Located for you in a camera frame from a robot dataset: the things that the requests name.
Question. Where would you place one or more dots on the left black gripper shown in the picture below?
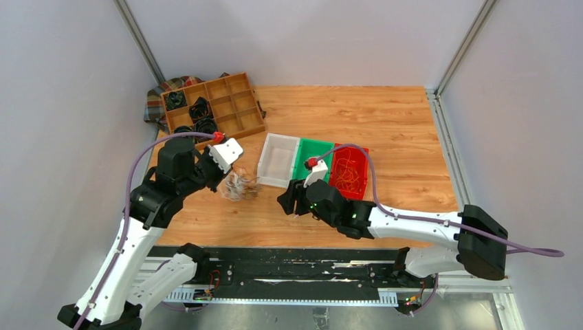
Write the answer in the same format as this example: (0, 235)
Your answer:
(221, 174)

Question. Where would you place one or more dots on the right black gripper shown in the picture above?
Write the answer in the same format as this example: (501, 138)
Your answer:
(295, 192)

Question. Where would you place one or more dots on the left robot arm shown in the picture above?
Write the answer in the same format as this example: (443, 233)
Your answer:
(113, 300)

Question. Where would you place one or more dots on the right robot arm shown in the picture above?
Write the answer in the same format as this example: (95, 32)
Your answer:
(469, 240)

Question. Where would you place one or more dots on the red plastic bin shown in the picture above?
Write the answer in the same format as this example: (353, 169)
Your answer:
(349, 172)

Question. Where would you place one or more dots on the green plastic bin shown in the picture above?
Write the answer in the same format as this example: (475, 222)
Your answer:
(308, 149)

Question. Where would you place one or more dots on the white plastic bin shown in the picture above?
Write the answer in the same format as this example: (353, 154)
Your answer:
(276, 164)

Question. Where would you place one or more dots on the wooden compartment tray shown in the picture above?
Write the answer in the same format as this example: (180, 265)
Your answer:
(227, 107)

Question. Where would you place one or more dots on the plaid cloth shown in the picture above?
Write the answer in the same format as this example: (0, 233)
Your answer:
(155, 98)

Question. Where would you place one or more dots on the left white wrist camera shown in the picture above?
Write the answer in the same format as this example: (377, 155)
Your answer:
(226, 154)

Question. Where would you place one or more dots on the black coiled strap four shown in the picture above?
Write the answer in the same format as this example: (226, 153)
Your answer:
(205, 125)

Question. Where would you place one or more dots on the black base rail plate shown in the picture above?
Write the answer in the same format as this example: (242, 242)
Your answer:
(269, 273)

